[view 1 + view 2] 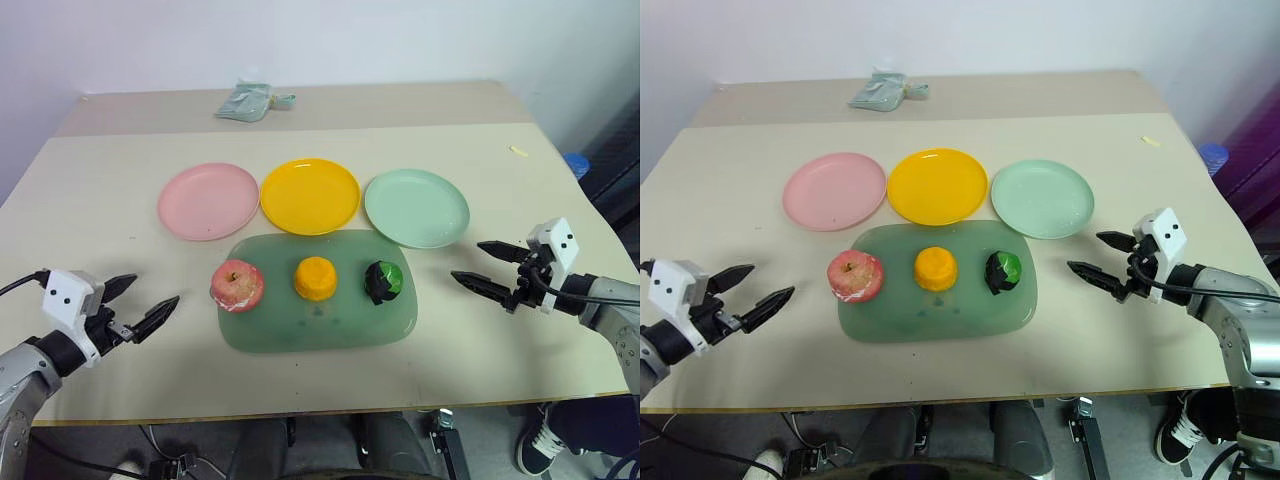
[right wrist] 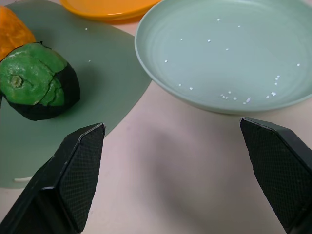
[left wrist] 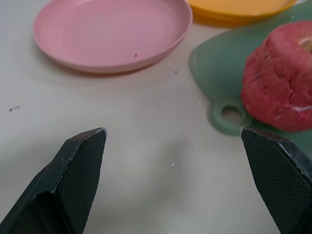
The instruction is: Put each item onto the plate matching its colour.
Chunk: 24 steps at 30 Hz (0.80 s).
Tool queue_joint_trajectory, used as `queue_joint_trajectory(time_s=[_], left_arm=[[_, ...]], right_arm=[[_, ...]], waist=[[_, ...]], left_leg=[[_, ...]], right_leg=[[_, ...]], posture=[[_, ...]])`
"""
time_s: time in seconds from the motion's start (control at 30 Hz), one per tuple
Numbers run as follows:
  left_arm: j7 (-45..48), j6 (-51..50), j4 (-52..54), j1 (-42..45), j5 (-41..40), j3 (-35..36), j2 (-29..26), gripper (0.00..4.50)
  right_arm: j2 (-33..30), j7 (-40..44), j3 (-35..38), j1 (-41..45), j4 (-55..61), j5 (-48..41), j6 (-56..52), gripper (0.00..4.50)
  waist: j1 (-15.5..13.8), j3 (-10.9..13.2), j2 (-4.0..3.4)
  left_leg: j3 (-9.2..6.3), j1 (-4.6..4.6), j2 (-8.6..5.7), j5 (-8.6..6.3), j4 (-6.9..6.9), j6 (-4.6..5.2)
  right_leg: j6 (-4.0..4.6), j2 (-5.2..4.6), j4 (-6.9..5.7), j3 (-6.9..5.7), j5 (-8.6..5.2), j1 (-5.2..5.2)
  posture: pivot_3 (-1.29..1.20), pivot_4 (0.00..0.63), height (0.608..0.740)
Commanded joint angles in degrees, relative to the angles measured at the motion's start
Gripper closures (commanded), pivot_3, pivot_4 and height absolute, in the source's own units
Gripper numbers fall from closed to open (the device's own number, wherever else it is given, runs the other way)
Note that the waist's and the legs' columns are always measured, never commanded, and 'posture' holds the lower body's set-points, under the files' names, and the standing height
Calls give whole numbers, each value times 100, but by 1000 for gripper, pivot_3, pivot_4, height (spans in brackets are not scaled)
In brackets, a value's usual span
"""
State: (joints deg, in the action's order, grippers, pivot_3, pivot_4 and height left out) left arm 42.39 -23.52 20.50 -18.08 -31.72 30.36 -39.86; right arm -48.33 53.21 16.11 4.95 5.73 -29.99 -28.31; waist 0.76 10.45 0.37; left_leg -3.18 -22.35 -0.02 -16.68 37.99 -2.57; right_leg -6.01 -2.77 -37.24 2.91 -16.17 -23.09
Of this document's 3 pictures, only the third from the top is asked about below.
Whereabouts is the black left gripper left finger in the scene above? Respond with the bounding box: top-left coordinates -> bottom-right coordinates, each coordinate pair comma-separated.
0,127 -> 108,234

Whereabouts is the green cutting board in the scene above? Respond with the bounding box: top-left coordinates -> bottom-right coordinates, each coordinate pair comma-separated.
189,0 -> 312,140

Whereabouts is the yellow plate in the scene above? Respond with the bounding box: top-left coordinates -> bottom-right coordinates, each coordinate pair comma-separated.
187,0 -> 298,27

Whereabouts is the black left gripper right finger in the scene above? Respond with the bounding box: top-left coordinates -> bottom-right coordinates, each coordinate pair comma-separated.
240,127 -> 312,234

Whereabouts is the pink plate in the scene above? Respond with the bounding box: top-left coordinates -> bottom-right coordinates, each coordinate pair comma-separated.
32,0 -> 194,74

